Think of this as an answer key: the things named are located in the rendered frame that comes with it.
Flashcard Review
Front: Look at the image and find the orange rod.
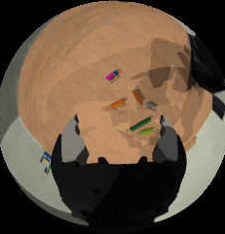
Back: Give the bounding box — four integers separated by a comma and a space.
110, 99, 124, 108
132, 90, 142, 103

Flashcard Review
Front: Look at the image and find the small magenta block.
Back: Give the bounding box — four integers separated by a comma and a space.
106, 73, 114, 80

